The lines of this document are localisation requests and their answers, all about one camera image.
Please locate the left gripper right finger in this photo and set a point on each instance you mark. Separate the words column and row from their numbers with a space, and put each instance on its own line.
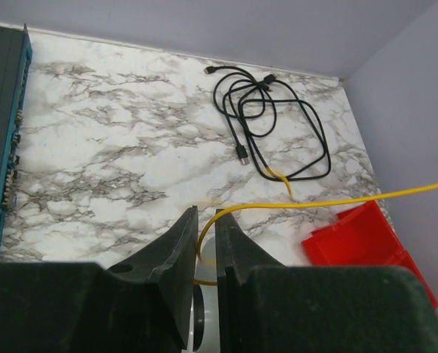
column 253, row 298

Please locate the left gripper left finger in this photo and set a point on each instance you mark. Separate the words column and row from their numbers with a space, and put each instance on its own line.
column 153, row 309

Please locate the red plastic bin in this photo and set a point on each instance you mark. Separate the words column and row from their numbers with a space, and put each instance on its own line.
column 361, row 236

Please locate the grey cable spool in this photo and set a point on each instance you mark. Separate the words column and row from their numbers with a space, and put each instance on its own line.
column 204, row 331

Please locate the dark grey network switch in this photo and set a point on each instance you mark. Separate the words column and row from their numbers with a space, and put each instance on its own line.
column 15, row 60

